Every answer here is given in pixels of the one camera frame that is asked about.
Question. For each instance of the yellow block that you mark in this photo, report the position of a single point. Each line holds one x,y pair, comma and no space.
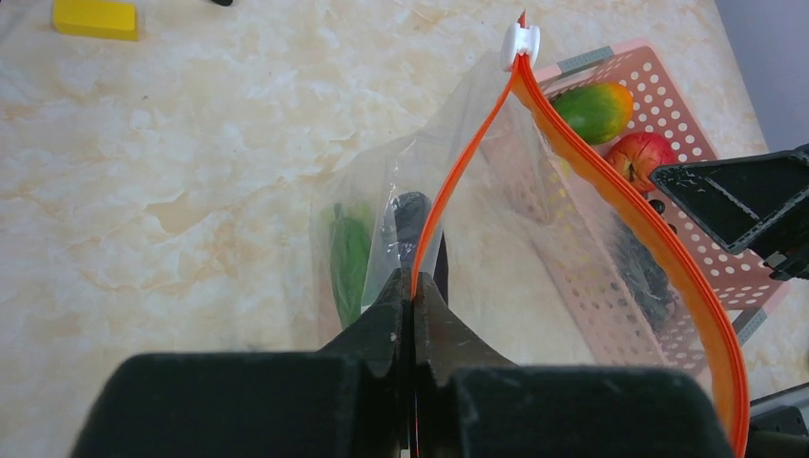
96,19

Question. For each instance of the toy mango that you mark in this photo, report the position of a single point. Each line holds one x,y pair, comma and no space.
594,110

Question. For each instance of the pink plastic basket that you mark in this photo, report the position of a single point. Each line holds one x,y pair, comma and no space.
605,300

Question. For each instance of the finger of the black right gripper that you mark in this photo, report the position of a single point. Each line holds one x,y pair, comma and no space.
757,203

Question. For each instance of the clear orange zip bag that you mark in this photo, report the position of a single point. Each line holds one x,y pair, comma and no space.
493,287

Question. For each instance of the toy black grapes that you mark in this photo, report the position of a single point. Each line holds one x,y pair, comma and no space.
647,282

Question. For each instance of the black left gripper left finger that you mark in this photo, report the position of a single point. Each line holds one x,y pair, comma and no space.
343,400

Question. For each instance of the toy red tomato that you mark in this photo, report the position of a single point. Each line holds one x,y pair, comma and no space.
636,155

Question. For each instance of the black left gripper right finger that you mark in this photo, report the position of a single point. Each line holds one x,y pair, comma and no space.
471,401

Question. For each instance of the toy purple eggplant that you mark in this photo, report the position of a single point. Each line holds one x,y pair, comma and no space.
410,213

